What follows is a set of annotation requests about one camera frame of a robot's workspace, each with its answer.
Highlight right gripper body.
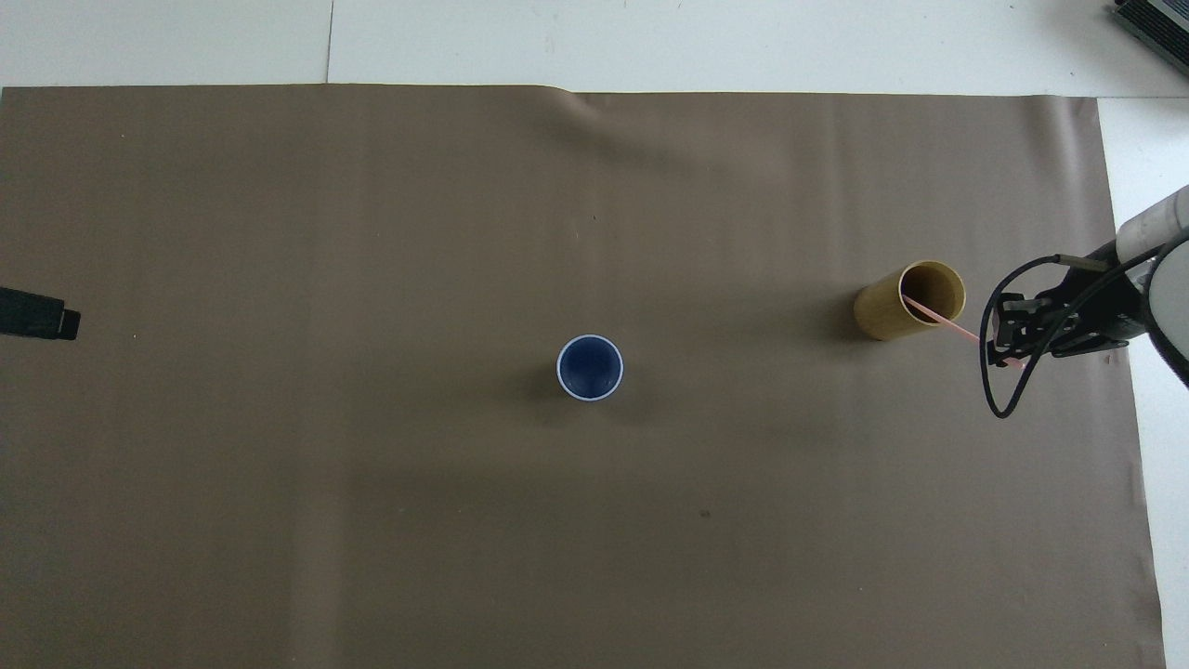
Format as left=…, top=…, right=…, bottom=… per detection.
left=1070, top=243, right=1153, bottom=350

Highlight pink chopstick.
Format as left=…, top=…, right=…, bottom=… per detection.
left=901, top=295, right=1026, bottom=370

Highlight yellow cylindrical cup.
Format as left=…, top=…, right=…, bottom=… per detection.
left=853, top=259, right=968, bottom=342

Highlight blue cup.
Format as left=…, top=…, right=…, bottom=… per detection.
left=555, top=334, right=625, bottom=403

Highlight black stand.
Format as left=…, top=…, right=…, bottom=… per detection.
left=1112, top=0, right=1189, bottom=68

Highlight black cable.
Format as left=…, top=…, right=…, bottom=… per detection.
left=979, top=240, right=1189, bottom=420

